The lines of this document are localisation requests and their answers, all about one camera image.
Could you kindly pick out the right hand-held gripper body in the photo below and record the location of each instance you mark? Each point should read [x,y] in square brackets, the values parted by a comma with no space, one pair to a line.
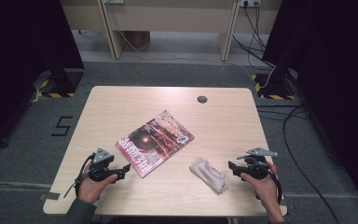
[256,166]

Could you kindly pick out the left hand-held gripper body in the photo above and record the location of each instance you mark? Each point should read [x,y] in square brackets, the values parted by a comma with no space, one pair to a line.
[102,157]

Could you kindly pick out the white cloth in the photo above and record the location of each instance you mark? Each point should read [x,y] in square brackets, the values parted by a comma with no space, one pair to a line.
[208,175]

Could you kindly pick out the glossy illustrated magazine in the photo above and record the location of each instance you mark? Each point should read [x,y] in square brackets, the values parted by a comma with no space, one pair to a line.
[155,144]

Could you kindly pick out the person's right hand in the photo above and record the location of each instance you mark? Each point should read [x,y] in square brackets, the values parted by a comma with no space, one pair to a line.
[264,189]

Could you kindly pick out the person's left hand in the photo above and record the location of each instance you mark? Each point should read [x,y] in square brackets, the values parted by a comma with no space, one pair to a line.
[93,189]

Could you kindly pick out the grey tape piece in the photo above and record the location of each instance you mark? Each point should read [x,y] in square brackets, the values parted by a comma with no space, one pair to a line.
[289,205]
[50,196]

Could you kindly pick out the stand base with striped tape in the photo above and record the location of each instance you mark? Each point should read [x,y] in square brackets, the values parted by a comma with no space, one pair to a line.
[275,88]
[60,84]

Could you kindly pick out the black curtain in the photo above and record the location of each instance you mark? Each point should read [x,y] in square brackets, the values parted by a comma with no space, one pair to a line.
[18,62]
[338,77]

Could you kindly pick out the brown cardboard box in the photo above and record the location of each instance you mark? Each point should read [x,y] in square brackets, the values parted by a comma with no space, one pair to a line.
[138,38]

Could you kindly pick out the white wall socket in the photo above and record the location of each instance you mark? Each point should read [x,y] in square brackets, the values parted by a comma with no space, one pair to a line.
[249,2]

